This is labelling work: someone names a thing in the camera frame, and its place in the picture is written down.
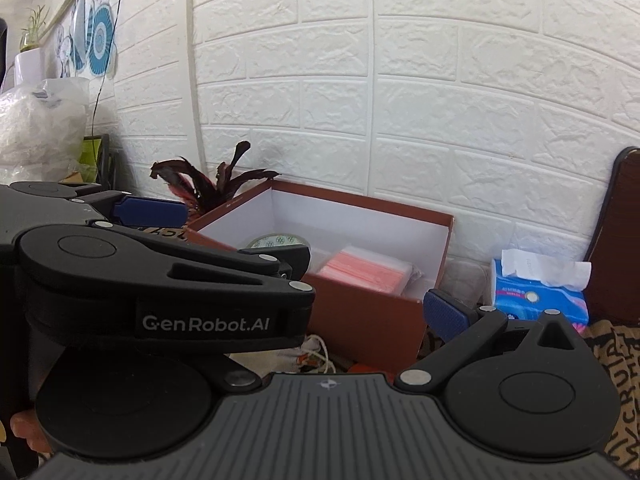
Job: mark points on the blue flower wall picture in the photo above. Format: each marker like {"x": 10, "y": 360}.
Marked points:
{"x": 100, "y": 35}

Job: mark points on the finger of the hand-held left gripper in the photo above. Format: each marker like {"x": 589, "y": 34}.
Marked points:
{"x": 296, "y": 257}
{"x": 150, "y": 212}

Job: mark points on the blue tissue pack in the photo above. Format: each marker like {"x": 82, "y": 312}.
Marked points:
{"x": 530, "y": 300}

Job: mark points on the small red item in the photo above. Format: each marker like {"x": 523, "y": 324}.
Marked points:
{"x": 365, "y": 367}

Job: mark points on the dark red leafy plant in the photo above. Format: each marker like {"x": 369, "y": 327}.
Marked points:
{"x": 215, "y": 185}

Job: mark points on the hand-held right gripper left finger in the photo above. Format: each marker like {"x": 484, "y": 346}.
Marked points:
{"x": 236, "y": 380}

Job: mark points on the beige black patterned cloth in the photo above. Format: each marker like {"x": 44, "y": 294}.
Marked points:
{"x": 620, "y": 360}

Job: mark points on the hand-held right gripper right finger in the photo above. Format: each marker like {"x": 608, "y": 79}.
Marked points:
{"x": 447, "y": 315}

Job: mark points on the pink face mask packet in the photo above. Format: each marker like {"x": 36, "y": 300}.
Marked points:
{"x": 360, "y": 272}

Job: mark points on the white pot with green plant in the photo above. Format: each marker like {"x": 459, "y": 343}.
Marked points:
{"x": 30, "y": 67}

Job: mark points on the brown cardboard box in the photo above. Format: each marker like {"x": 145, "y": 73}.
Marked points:
{"x": 360, "y": 325}

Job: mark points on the black metal rack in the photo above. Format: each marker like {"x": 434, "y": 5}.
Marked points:
{"x": 106, "y": 160}

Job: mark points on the white plastic bag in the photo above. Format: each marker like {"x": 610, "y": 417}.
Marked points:
{"x": 40, "y": 125}

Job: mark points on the brown wooden board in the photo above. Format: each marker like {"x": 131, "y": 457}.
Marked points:
{"x": 622, "y": 235}

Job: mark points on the person's left hand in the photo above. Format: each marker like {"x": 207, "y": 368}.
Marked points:
{"x": 27, "y": 430}

